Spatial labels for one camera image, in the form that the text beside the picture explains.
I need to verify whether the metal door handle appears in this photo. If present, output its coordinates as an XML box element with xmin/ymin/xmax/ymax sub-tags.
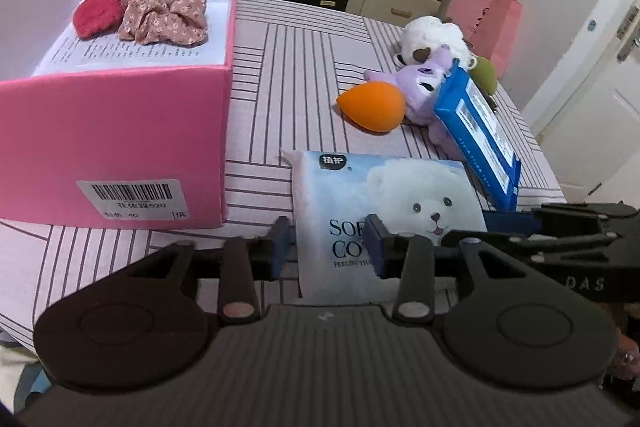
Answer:
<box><xmin>616</xmin><ymin>4</ymin><xmax>640</xmax><ymax>64</ymax></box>

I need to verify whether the orange makeup sponge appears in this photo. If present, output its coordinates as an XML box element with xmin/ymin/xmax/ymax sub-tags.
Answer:
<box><xmin>336</xmin><ymin>82</ymin><xmax>407</xmax><ymax>132</ymax></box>

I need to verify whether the purple plush toy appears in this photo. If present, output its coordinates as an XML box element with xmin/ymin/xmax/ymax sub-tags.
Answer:
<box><xmin>363</xmin><ymin>47</ymin><xmax>466</xmax><ymax>158</ymax></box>

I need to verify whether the blue wipes packet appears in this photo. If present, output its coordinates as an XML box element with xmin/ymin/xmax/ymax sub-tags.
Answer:
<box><xmin>433</xmin><ymin>59</ymin><xmax>522</xmax><ymax>213</ymax></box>

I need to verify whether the pink paper bag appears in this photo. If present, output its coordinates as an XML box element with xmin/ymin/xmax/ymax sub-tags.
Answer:
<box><xmin>445</xmin><ymin>0</ymin><xmax>524</xmax><ymax>78</ymax></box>

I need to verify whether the person's right hand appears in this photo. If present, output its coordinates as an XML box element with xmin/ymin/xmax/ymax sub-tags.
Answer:
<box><xmin>617</xmin><ymin>332</ymin><xmax>640</xmax><ymax>380</ymax></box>

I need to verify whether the printed paper sheet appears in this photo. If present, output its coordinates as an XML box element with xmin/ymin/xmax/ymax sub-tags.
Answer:
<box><xmin>32</xmin><ymin>27</ymin><xmax>224</xmax><ymax>76</ymax></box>

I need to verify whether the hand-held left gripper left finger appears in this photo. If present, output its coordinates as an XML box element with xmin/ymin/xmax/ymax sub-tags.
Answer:
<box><xmin>125</xmin><ymin>216</ymin><xmax>296</xmax><ymax>326</ymax></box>

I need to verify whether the olive green makeup sponge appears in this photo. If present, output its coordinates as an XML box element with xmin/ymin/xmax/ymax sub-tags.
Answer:
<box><xmin>469</xmin><ymin>56</ymin><xmax>500</xmax><ymax>97</ymax></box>

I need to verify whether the pink floral scrunchie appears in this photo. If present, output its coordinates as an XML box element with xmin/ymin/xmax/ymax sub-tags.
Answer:
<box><xmin>117</xmin><ymin>0</ymin><xmax>209</xmax><ymax>47</ymax></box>

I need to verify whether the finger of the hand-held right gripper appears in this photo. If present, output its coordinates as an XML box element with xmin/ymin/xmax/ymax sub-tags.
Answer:
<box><xmin>442</xmin><ymin>228</ymin><xmax>621</xmax><ymax>259</ymax></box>
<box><xmin>481</xmin><ymin>203</ymin><xmax>640</xmax><ymax>234</ymax></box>

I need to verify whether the bear print tissue pack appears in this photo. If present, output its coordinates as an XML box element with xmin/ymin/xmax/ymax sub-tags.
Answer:
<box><xmin>280</xmin><ymin>149</ymin><xmax>489</xmax><ymax>306</ymax></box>

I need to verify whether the white door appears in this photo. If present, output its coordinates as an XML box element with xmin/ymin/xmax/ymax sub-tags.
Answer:
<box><xmin>520</xmin><ymin>0</ymin><xmax>640</xmax><ymax>208</ymax></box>

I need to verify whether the white plush toy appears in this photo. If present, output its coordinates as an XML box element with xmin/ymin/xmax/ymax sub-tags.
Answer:
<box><xmin>392</xmin><ymin>16</ymin><xmax>477</xmax><ymax>68</ymax></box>

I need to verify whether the pink cardboard box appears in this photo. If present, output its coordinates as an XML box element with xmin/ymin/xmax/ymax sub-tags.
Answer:
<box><xmin>0</xmin><ymin>0</ymin><xmax>247</xmax><ymax>230</ymax></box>

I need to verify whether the red fuzzy scrunchie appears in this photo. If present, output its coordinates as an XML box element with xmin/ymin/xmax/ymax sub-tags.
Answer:
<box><xmin>72</xmin><ymin>0</ymin><xmax>126</xmax><ymax>39</ymax></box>

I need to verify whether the striped pink bed sheet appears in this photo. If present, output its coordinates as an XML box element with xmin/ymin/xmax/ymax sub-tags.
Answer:
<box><xmin>0</xmin><ymin>0</ymin><xmax>569</xmax><ymax>358</ymax></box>

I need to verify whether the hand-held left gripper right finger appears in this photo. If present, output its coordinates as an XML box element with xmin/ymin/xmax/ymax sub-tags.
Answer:
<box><xmin>364</xmin><ymin>213</ymin><xmax>545</xmax><ymax>324</ymax></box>

